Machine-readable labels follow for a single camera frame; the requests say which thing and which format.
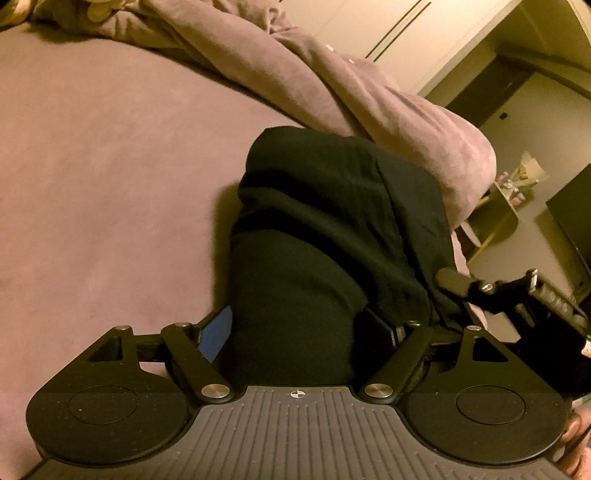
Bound purple duvet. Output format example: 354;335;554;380
32;0;498;232

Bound yellow side table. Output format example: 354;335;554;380
455;184;520;252

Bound dark door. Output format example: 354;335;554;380
445;55;533;128

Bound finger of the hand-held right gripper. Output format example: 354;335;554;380
436;268;502;305

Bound black pants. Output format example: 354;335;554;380
226;126;468;394

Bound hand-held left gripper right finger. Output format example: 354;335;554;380
360;306;508;403

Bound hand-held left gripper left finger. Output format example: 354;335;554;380
87;308;234;401

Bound white wardrobe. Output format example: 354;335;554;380
281;0;525;95

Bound beige plush toy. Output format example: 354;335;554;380
85;0;123;22

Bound purple bed sheet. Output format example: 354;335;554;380
0;18;483;467

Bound cluster of small bottles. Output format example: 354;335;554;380
496;172;528;206

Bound black television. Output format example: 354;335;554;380
546;177;591;288

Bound white paper wrapped bouquet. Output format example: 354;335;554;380
518;150;551;184

